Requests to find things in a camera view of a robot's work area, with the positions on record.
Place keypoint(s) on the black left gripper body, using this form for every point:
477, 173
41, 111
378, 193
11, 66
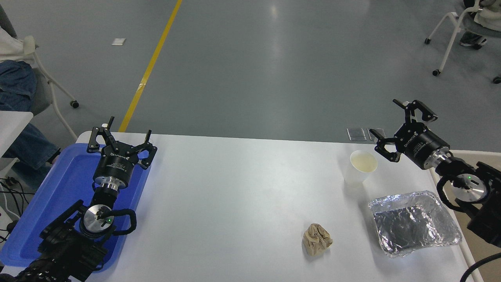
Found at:
115, 166

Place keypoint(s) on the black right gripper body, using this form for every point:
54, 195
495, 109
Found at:
420, 147

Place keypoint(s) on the white paper cup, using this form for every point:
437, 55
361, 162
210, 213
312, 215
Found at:
358, 177

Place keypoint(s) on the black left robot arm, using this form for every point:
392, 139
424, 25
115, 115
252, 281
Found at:
66, 250

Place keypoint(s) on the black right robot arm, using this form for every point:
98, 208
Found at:
485, 223

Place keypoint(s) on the clear floor plate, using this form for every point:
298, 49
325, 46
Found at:
356, 134
379, 132

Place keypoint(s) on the blue plastic tray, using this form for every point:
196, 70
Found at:
58, 184

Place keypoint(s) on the large pale bin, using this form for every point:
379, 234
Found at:
485, 157

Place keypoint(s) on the silver foil tray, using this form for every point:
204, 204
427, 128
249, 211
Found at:
411, 227

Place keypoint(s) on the yellow floor tape line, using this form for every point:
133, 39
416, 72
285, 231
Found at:
150, 66

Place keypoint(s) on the small white side table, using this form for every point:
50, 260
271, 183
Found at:
11, 125

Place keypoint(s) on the white wheeled chair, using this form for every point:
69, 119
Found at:
469, 25
30, 44

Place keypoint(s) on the crumpled tan paper ball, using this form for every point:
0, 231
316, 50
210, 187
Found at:
316, 239

